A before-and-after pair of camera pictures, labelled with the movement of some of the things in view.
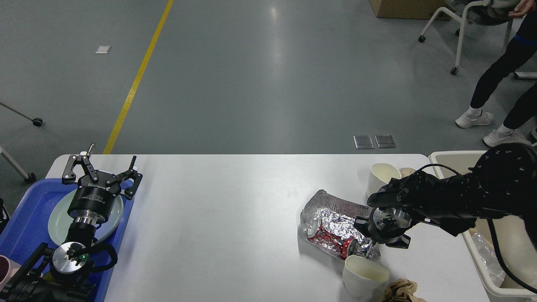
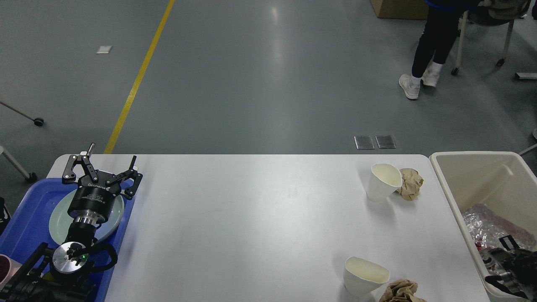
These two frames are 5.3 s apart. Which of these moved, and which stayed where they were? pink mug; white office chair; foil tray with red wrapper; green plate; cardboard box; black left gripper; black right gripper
Moved: foil tray with red wrapper; black right gripper
Stayed: black left gripper; green plate; pink mug; white office chair; cardboard box
